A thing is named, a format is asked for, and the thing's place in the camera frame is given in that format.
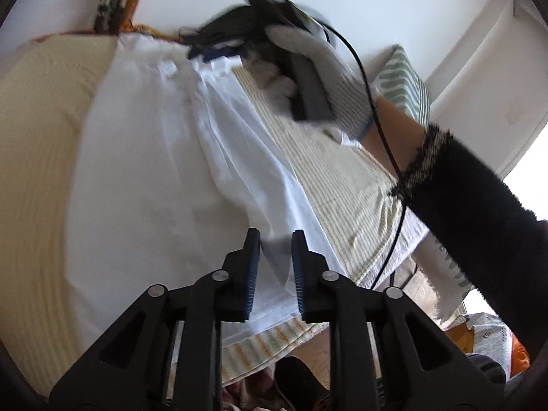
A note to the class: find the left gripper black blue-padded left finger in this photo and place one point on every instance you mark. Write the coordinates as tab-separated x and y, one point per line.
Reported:
164	351

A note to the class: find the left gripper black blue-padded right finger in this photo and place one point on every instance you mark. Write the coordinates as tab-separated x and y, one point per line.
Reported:
386	353

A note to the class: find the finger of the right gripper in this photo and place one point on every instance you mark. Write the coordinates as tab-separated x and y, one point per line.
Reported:
224	52

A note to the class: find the white t-shirt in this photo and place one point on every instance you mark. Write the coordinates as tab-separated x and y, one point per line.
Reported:
175	166

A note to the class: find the right forearm in black sleeve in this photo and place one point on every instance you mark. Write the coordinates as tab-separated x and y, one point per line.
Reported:
499	245

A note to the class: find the right hand in white glove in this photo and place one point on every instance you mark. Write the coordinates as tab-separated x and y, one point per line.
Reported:
346	92

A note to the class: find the green white striped pillow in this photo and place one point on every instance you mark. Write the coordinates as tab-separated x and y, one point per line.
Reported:
403	87

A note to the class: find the yellow striped bed sheet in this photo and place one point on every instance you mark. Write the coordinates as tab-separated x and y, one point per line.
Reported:
47	90

